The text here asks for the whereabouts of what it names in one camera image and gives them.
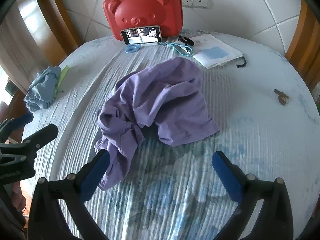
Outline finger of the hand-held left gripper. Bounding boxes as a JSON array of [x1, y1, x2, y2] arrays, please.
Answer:
[[0, 112, 34, 143], [0, 124, 59, 166]]

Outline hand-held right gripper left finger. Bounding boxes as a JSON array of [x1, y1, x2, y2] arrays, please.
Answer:
[[28, 149, 111, 240]]

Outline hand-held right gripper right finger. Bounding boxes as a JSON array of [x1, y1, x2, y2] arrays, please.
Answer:
[[211, 151, 294, 240]]

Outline purple garment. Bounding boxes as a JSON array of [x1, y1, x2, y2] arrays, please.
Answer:
[[94, 57, 220, 192]]

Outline person's left hand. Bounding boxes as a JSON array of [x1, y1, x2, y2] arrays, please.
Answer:
[[11, 181, 27, 212]]

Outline crumpled blue cloth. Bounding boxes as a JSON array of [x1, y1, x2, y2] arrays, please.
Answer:
[[24, 66, 62, 112]]

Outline green cloth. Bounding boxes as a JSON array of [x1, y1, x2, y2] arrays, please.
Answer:
[[56, 65, 70, 93]]

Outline brown hair clip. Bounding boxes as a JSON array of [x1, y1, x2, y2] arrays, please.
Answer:
[[274, 89, 290, 105]]

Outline blue scissors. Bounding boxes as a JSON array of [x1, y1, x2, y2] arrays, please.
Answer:
[[125, 43, 148, 53]]

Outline white paper booklet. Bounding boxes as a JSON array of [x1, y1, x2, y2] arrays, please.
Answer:
[[189, 33, 244, 69]]

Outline smartphone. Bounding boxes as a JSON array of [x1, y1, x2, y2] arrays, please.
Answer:
[[121, 25, 163, 46]]

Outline red bear-shaped case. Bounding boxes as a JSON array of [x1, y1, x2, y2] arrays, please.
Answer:
[[103, 0, 183, 41]]

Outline brown wooden frame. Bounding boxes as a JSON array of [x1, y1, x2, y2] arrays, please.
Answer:
[[285, 0, 320, 90], [32, 0, 83, 53]]

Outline blue braided lanyard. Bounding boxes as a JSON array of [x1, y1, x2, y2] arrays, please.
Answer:
[[160, 41, 193, 57]]

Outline black strap clip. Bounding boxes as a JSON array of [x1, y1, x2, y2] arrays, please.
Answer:
[[178, 35, 195, 46]]

